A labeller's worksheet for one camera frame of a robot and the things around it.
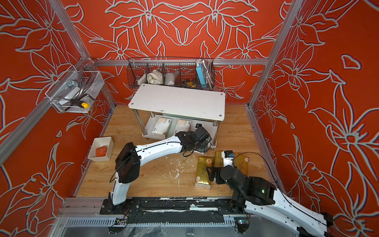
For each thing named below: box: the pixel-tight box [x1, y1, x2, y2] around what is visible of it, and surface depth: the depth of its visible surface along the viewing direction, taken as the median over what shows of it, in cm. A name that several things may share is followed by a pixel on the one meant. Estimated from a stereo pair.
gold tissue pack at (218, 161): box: [213, 150, 224, 168], surface depth 85 cm
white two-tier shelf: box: [127, 83, 226, 149], surface depth 79 cm
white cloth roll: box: [147, 69, 164, 85], surface depth 91 cm
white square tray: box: [87, 136, 114, 162], surface depth 90 cm
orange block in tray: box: [95, 145, 108, 158], surface depth 89 cm
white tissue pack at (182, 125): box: [174, 118, 191, 134], surface depth 95 cm
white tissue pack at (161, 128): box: [151, 117, 172, 140], surface depth 94 cm
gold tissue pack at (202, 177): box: [194, 156, 214, 190], surface depth 79 cm
